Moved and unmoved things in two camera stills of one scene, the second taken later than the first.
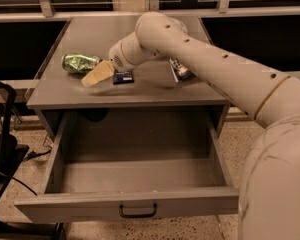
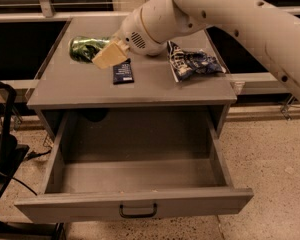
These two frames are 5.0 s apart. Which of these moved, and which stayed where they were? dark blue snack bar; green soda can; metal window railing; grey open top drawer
Moved: green soda can
Stayed: metal window railing; grey open top drawer; dark blue snack bar
